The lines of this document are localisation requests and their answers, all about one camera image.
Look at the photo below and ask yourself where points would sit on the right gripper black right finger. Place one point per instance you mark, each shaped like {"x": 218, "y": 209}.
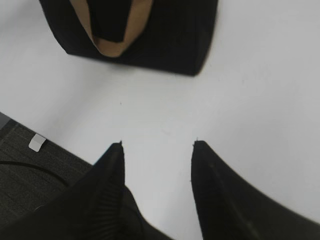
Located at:
{"x": 229, "y": 208}

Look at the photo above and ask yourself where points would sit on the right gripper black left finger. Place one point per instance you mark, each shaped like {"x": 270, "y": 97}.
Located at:
{"x": 98, "y": 207}

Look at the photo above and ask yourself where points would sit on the black canvas tote bag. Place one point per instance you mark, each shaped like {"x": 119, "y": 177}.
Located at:
{"x": 176, "y": 39}

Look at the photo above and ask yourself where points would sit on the white tag on floor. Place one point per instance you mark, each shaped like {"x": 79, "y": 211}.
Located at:
{"x": 36, "y": 142}

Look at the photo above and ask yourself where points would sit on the tan front bag handle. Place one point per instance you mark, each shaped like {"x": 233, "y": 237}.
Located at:
{"x": 112, "y": 25}

